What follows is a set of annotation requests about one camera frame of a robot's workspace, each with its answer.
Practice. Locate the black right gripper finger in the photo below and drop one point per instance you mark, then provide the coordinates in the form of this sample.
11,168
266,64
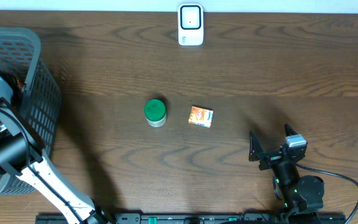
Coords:
255,151
289,131

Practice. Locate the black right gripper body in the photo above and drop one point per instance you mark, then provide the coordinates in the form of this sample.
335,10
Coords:
271,158

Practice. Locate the white tissue pack orange print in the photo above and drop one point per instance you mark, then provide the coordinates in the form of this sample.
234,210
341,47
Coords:
201,116

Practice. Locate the green lid jar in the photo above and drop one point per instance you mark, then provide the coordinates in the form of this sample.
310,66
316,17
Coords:
155,113

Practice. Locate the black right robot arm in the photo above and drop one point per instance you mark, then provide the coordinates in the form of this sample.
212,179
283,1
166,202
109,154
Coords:
301,195

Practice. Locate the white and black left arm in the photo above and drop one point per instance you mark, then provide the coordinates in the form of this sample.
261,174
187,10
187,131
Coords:
23,155

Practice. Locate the white barcode scanner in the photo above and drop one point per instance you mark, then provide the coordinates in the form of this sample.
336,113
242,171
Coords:
190,24

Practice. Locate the dark grey plastic basket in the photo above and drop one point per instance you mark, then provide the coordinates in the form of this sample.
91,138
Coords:
40,99

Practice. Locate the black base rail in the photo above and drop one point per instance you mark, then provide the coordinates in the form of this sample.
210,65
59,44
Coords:
135,218

